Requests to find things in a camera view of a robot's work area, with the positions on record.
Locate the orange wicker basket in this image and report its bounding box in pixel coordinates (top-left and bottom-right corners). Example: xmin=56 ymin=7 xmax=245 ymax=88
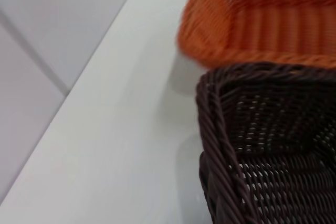
xmin=175 ymin=0 xmax=336 ymax=69

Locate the dark brown wicker basket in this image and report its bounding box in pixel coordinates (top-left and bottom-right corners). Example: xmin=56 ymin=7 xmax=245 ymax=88
xmin=195 ymin=62 xmax=336 ymax=224

